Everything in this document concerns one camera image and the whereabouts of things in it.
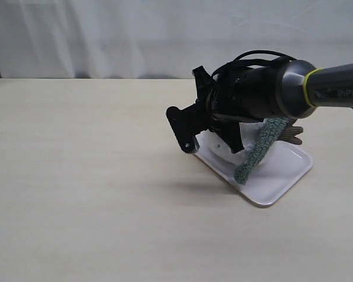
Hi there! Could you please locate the white rectangular plastic tray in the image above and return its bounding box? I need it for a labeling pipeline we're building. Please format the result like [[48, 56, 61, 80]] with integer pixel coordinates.
[[195, 132, 314, 207]]

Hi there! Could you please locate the green fleece scarf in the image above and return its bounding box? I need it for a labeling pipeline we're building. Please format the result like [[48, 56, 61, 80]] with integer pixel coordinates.
[[234, 117, 289, 185]]

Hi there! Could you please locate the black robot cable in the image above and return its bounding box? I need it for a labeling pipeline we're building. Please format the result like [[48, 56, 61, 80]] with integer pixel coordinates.
[[210, 50, 353, 117]]

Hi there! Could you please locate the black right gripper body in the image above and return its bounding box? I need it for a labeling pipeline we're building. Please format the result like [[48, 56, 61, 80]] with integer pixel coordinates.
[[205, 65, 285, 123]]

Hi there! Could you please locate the white plush snowman toy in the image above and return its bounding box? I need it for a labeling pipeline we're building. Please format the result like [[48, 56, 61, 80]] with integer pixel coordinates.
[[201, 119, 304, 166]]

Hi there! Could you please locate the white backdrop curtain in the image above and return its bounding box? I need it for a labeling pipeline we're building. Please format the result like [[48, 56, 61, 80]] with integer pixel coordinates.
[[0, 1, 353, 79]]

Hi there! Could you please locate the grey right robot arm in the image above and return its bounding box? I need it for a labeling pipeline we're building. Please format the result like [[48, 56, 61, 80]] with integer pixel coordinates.
[[166, 56, 353, 153]]

